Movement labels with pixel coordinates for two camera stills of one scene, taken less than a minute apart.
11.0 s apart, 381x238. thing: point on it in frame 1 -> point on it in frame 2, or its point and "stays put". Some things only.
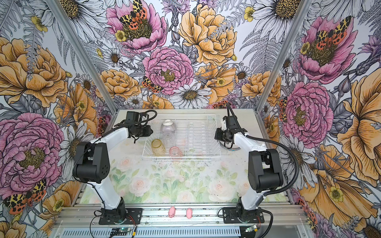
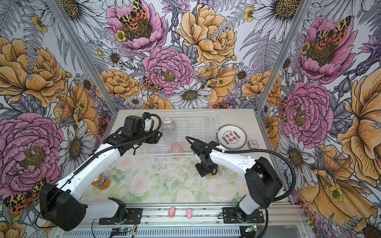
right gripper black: [217, 135] -> [203, 172]
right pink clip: [189, 213] stays put
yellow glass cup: [158, 148] -> [214, 171]
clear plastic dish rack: [182, 137] stays put
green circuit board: [120, 231] stays put
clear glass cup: [168, 138] stays put
